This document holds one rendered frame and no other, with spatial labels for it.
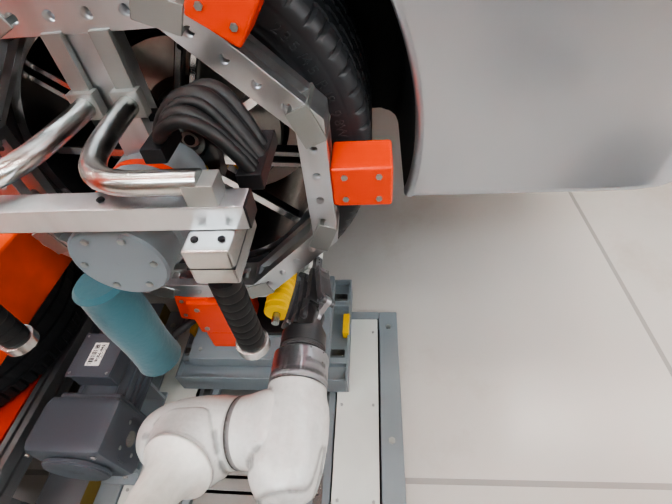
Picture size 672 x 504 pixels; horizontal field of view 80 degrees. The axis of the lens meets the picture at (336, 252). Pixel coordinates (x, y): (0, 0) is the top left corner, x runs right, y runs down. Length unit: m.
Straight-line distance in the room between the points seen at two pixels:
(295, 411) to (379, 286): 1.02
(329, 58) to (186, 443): 0.55
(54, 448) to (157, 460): 0.47
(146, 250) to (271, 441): 0.29
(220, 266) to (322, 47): 0.33
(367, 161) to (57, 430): 0.84
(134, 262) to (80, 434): 0.54
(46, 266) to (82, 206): 0.68
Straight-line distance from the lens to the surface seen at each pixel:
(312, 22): 0.59
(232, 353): 1.20
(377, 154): 0.60
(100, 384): 1.11
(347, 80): 0.61
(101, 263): 0.61
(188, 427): 0.62
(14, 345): 0.71
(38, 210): 0.50
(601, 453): 1.41
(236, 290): 0.45
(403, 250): 1.67
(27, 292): 1.11
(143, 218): 0.44
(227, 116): 0.45
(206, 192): 0.39
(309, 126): 0.54
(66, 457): 1.07
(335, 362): 1.19
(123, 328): 0.79
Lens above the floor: 1.22
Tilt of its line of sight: 47 degrees down
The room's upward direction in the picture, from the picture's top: 7 degrees counter-clockwise
